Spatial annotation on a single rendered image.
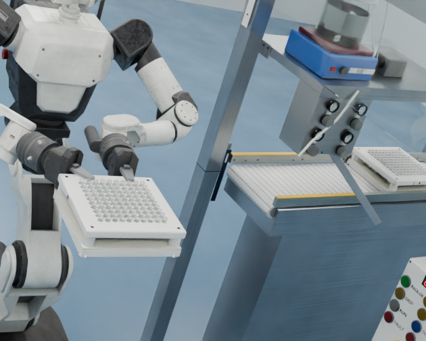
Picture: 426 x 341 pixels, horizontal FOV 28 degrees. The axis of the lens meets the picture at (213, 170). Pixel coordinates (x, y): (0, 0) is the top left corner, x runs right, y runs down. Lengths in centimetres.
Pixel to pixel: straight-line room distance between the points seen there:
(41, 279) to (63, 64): 63
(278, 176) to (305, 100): 44
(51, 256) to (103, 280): 112
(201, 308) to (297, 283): 75
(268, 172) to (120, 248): 104
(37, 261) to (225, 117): 75
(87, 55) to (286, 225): 84
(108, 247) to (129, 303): 165
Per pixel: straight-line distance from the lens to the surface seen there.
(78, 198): 198
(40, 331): 303
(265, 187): 276
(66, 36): 240
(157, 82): 250
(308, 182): 290
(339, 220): 288
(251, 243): 295
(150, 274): 377
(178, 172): 469
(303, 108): 252
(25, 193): 253
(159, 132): 240
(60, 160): 209
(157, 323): 315
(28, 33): 239
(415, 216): 315
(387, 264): 330
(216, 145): 278
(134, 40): 251
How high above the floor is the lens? 205
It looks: 25 degrees down
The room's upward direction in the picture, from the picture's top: 18 degrees clockwise
